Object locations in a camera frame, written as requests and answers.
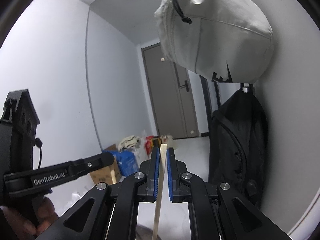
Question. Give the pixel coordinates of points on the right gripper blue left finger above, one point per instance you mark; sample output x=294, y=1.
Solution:
x=149, y=189

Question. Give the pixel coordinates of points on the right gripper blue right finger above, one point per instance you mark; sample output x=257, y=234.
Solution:
x=178, y=192

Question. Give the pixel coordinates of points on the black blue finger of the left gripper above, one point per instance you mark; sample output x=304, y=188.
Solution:
x=85, y=166

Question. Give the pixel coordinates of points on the wooden chopstick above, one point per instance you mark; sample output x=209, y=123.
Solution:
x=162, y=166

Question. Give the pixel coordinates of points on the person's left hand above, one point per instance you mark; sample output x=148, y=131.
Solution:
x=19, y=225

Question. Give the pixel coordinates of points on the brown cardboard box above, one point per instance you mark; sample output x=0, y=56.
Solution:
x=110, y=174

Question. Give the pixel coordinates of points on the blue cardboard box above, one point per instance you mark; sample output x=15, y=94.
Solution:
x=126, y=162

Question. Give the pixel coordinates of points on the white plastic bag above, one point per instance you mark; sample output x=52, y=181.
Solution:
x=167, y=139

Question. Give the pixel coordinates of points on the black backpack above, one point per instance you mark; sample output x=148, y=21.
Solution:
x=238, y=145

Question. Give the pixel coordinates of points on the grey brown entrance door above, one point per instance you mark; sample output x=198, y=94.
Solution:
x=173, y=108

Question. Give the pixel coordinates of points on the grey sling bag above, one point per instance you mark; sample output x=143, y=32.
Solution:
x=228, y=41

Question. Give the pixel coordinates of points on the black door handle lock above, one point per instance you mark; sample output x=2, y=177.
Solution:
x=185, y=86

